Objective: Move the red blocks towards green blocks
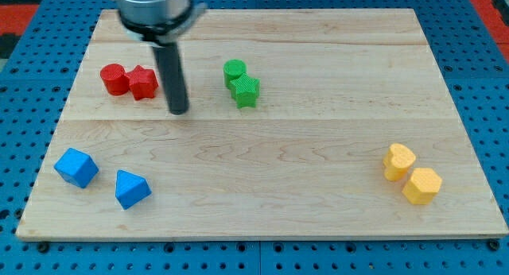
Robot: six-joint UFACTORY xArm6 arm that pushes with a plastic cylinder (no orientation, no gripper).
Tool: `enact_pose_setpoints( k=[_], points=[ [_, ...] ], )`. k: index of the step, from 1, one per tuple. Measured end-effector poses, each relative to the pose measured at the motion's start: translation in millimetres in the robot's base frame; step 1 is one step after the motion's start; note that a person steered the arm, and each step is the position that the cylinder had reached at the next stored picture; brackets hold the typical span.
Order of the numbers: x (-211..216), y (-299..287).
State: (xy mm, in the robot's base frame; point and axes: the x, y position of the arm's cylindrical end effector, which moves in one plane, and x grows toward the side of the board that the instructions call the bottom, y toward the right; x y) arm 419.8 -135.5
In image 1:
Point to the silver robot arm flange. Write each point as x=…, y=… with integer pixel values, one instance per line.
x=158, y=22

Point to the green star block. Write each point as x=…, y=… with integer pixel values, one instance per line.
x=245, y=90

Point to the wooden board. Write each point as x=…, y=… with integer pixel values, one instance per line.
x=337, y=88

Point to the green cylinder block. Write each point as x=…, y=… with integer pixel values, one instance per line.
x=233, y=69

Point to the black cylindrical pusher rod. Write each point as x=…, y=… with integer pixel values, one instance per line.
x=168, y=63

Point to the red star block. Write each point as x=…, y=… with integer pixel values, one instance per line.
x=142, y=82

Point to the blue triangular prism block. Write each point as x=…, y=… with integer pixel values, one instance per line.
x=130, y=189

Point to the yellow heart block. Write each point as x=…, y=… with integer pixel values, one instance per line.
x=397, y=161

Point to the red cylinder block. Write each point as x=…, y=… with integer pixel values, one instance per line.
x=114, y=79

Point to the yellow hexagon block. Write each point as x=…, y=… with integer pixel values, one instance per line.
x=422, y=186

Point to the blue cube block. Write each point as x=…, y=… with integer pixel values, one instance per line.
x=76, y=168

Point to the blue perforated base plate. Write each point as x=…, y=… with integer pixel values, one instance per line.
x=37, y=79

